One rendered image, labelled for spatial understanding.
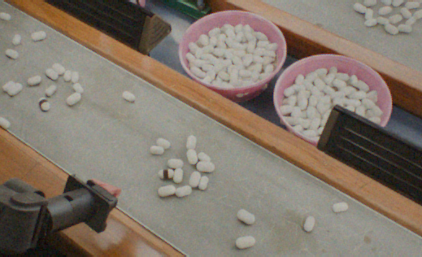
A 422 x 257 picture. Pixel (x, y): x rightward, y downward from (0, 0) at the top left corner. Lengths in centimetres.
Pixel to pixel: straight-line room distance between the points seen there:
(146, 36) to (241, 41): 52
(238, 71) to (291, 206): 39
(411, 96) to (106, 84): 73
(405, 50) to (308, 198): 50
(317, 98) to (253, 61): 20
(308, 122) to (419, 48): 37
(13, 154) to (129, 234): 34
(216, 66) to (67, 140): 40
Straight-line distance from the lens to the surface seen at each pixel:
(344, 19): 153
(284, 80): 135
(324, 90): 136
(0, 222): 89
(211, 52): 144
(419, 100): 140
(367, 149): 85
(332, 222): 117
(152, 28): 100
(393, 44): 149
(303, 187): 120
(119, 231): 114
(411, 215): 118
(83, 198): 98
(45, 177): 125
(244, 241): 111
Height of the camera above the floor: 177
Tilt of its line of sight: 54 degrees down
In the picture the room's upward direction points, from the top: 5 degrees counter-clockwise
